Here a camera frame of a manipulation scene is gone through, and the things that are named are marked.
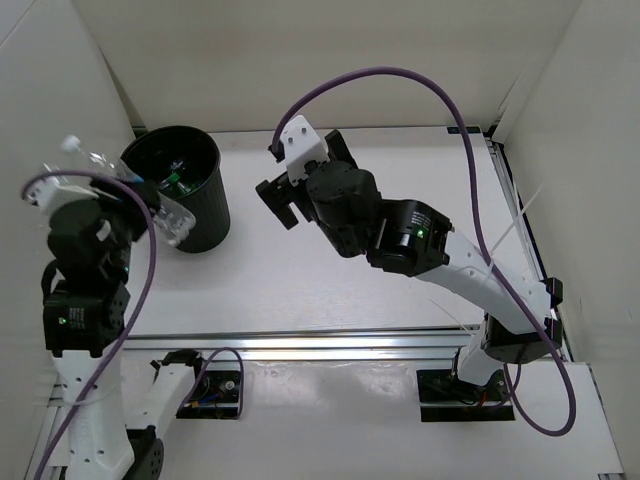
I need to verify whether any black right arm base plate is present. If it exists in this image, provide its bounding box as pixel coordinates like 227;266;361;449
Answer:
416;370;515;423

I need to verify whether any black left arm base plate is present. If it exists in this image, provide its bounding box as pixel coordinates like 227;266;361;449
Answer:
176;359;245;420

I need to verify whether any clear bottle small blue label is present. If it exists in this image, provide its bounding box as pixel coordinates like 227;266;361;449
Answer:
60;134;197;249

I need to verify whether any black plastic bin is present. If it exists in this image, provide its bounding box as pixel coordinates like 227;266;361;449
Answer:
121;125;231;253

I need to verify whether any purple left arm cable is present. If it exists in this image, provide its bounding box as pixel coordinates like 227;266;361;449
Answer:
22;171;246;480

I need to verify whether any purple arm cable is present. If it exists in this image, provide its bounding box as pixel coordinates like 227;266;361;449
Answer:
22;171;246;480
268;66;577;436

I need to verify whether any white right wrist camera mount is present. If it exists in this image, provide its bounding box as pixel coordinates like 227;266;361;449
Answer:
273;115;330;186

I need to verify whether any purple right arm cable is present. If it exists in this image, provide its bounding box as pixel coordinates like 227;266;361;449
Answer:
268;66;577;436

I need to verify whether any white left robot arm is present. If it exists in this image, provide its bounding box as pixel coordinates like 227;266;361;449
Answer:
23;171;210;479

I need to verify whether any aluminium frame rail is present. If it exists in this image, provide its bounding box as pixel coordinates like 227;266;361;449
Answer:
124;327;475;362

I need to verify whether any green plastic bottle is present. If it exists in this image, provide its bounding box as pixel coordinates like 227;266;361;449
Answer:
159;172;201;196

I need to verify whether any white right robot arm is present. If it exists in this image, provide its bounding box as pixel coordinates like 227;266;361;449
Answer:
256;117;562;400

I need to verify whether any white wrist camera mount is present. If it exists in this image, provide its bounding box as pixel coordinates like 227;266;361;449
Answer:
24;176;98;217
273;115;330;186

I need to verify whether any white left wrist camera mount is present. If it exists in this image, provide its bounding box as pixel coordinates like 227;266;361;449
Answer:
24;176;98;217

